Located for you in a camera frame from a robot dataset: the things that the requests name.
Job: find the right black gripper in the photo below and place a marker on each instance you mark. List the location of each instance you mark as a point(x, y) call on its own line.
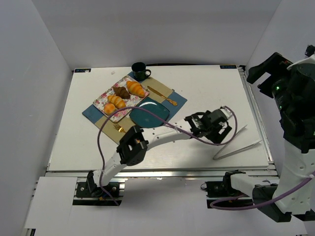
point(263, 76)

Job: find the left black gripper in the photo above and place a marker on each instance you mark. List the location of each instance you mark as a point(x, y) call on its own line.
point(222, 132)

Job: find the metal tongs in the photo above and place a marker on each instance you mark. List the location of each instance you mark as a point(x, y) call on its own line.
point(241, 142)

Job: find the round orange bun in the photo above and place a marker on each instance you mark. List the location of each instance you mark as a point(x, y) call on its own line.
point(109, 108)

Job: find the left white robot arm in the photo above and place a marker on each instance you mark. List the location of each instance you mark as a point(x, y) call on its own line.
point(137, 141)

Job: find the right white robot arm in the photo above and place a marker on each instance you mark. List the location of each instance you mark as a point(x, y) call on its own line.
point(292, 86)

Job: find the gold butter knife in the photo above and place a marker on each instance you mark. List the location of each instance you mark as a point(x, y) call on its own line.
point(174, 103)

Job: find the right table logo sticker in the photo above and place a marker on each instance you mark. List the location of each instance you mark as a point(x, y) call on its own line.
point(228, 67)

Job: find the table logo sticker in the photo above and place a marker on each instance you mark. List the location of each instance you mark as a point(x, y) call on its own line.
point(82, 70)
point(228, 67)

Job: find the large striped croissant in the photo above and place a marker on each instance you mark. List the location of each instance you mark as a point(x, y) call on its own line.
point(135, 88)

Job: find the floral rectangular tray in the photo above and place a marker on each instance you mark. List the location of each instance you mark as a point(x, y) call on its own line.
point(132, 102)

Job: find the dark green mug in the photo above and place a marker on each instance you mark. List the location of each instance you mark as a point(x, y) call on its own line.
point(140, 72)

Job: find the gold fork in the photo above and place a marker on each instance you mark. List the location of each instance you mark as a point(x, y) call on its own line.
point(119, 128)

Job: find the small striped croissant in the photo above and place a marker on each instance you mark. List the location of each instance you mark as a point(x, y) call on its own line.
point(117, 101)

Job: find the chocolate croissant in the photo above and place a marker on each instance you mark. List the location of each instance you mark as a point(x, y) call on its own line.
point(121, 92)

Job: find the blue and beige placemat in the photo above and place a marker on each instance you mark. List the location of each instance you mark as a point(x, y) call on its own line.
point(97, 117)

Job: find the left table logo sticker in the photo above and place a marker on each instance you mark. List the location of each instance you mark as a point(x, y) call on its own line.
point(82, 70)

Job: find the white foam board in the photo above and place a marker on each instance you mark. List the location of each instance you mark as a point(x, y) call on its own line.
point(52, 203)

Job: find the aluminium table frame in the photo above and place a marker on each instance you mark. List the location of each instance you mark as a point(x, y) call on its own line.
point(179, 206)

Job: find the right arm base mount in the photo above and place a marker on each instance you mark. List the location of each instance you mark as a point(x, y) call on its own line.
point(216, 189)

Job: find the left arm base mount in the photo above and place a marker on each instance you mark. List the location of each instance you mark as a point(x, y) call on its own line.
point(115, 189)

